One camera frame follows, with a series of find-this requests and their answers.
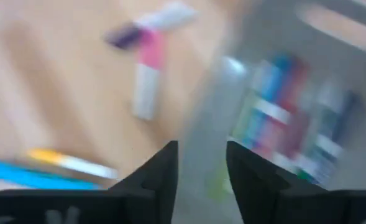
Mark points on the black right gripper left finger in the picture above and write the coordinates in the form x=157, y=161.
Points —
x=151, y=199

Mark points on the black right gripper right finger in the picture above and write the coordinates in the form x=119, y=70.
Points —
x=263, y=199

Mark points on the yellow small marker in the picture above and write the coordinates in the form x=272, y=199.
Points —
x=71, y=163

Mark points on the green thin marker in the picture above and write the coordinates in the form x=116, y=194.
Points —
x=322, y=124

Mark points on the clear plastic bin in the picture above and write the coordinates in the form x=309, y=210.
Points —
x=220, y=109

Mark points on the red thin marker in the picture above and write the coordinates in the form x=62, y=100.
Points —
x=294, y=99

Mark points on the pink small marker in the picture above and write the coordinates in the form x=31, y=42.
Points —
x=148, y=77

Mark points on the blue highlighter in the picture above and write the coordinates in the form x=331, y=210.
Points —
x=30, y=177

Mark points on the purple small marker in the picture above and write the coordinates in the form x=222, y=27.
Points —
x=158, y=23

